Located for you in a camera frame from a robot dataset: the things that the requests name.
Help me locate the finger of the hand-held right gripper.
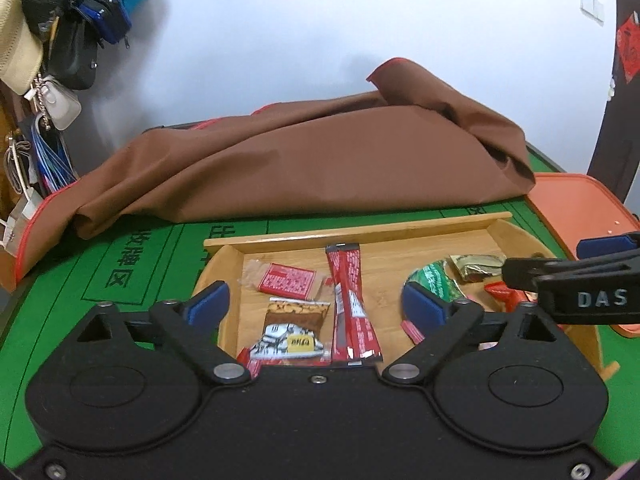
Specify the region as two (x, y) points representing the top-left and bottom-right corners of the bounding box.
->
(575, 231), (640, 262)
(501, 256), (640, 293)

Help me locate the clear red biscuit packet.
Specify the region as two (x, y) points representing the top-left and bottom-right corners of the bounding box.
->
(239, 258), (334, 307)

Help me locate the gold foil packet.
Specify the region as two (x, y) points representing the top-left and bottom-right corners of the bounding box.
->
(449, 253), (507, 282)

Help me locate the dark brown door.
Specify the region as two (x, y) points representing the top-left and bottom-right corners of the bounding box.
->
(586, 0), (640, 208)

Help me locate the long red stick packet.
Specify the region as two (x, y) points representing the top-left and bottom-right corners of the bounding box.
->
(325, 241), (384, 365)

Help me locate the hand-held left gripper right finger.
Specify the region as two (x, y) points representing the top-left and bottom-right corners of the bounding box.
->
(382, 281), (563, 387)

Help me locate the small grey pouch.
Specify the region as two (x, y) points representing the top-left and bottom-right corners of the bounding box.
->
(24, 75), (82, 132)

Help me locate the blue zip pouch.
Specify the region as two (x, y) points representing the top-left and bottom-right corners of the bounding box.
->
(74, 0), (134, 47)

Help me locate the brown cloth with red trim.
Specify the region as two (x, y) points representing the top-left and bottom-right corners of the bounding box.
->
(0, 57), (537, 293)

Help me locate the red puffed snack packet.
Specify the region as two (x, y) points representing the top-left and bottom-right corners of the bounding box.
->
(483, 281), (540, 313)

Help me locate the brown seed print packet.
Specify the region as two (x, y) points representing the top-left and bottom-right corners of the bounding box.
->
(247, 296), (332, 362)

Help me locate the beige hat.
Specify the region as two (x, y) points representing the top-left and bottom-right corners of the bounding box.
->
(0, 0), (46, 97)

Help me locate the orange plastic tray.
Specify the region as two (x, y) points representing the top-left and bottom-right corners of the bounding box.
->
(525, 173), (640, 338)

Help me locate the red label biscuit packet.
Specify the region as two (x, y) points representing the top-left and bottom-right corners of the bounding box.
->
(236, 346), (262, 378)

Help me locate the green snack packet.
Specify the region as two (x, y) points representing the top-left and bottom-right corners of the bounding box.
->
(404, 258), (465, 307)

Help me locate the wooden tray with handles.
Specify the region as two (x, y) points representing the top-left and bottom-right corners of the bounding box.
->
(192, 211), (621, 383)

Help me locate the white wall switch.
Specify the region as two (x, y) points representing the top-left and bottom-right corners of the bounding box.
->
(580, 0), (606, 24)

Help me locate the white paper bag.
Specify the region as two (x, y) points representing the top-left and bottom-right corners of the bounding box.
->
(0, 187), (45, 251)

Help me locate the red paper decoration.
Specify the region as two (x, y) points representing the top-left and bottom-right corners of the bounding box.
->
(615, 14), (640, 84)

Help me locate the grey strap bundle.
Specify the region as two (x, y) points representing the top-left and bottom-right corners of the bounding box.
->
(4, 132), (36, 196)

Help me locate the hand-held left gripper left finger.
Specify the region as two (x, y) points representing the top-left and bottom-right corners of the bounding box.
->
(77, 280), (252, 387)

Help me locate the blue striped bag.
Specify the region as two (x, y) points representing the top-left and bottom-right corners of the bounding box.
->
(30, 112), (79, 197)

